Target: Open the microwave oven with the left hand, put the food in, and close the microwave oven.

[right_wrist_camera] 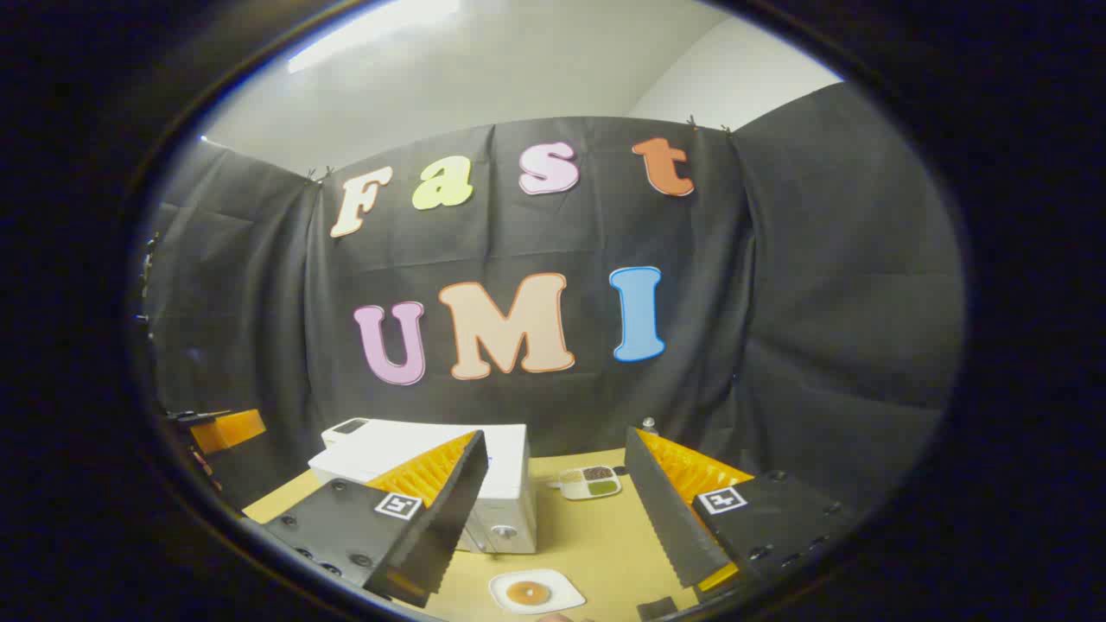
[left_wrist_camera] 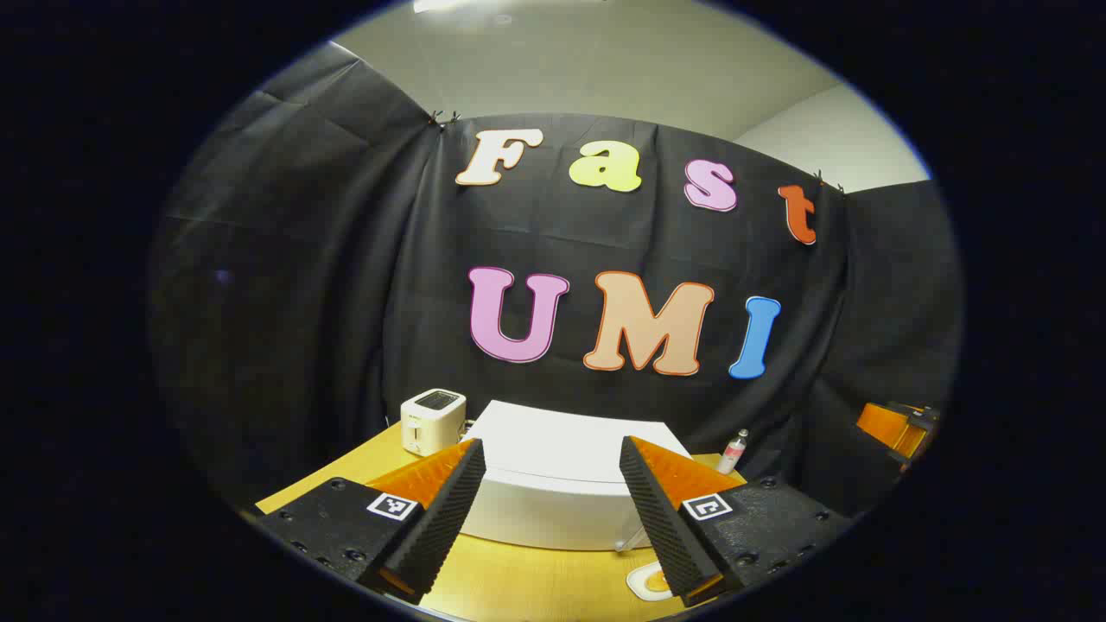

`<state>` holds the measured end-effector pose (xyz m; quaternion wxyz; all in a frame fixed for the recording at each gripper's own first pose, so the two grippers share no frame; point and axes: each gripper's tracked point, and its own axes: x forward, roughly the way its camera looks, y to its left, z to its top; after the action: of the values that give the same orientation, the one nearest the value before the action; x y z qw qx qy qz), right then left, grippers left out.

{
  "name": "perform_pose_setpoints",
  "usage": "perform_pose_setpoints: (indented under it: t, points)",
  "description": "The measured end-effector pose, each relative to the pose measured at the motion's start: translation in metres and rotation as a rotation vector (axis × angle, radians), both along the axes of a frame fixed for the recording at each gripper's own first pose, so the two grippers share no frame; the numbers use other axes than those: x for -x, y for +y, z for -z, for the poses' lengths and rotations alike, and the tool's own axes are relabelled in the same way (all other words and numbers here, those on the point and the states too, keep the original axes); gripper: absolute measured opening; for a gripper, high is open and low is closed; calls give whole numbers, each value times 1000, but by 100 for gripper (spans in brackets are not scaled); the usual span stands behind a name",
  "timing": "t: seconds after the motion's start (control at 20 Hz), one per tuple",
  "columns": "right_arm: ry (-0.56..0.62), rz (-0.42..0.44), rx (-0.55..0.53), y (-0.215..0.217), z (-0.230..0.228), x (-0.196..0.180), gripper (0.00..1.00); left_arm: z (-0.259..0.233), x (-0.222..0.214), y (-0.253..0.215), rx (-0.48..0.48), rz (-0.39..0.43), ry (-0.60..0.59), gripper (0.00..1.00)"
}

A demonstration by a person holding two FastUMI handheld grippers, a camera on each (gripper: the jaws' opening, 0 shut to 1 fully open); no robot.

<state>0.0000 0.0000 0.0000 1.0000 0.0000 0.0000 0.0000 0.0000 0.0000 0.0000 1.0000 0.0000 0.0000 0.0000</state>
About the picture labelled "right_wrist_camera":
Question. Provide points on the white microwave oven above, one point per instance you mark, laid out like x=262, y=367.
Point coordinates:
x=510, y=484

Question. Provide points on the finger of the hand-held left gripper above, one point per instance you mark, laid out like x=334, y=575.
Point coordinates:
x=229, y=430

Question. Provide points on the black backdrop cloth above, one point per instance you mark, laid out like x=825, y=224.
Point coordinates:
x=778, y=345

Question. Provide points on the white square plate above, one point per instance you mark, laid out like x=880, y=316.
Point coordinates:
x=566, y=596

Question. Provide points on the white toaster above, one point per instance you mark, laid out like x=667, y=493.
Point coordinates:
x=346, y=429

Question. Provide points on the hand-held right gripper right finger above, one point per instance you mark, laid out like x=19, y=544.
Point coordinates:
x=665, y=518

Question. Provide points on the white divided condiment dish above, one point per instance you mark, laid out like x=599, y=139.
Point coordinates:
x=590, y=484

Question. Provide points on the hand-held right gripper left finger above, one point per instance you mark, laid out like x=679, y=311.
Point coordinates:
x=449, y=527

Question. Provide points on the brown bagel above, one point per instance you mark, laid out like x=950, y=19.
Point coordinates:
x=529, y=593

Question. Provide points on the black table edge block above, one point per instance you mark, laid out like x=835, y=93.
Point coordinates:
x=657, y=607

